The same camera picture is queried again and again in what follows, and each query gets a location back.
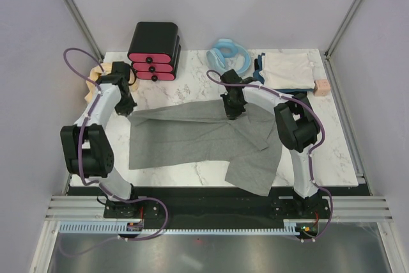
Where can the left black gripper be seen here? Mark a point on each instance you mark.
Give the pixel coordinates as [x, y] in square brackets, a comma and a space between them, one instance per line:
[126, 110]

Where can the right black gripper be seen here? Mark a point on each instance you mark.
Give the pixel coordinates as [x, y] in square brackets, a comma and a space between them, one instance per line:
[232, 114]

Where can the grey t shirt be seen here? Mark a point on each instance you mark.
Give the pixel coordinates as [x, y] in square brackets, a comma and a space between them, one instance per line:
[201, 131]

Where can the yellow t shirt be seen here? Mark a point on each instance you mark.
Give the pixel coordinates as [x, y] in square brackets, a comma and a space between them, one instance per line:
[107, 68]

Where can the light blue headphones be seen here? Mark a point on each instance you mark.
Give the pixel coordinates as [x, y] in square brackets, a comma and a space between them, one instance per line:
[223, 52]

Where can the black pink drawer box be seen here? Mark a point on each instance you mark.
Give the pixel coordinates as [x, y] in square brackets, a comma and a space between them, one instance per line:
[155, 51]

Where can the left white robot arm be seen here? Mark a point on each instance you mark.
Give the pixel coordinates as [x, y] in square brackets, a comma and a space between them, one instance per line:
[86, 148]

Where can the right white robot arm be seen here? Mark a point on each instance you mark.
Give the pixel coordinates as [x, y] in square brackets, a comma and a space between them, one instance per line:
[299, 129]

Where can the white blue folded t shirt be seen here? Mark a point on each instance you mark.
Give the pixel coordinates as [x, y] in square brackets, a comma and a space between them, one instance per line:
[285, 72]

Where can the pink cube power strip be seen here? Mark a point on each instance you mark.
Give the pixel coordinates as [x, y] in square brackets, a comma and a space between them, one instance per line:
[322, 88]

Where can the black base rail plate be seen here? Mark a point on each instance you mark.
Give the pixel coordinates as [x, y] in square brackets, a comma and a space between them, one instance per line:
[218, 207]

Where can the light blue cable duct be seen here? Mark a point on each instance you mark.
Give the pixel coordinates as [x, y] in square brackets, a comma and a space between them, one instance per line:
[126, 228]

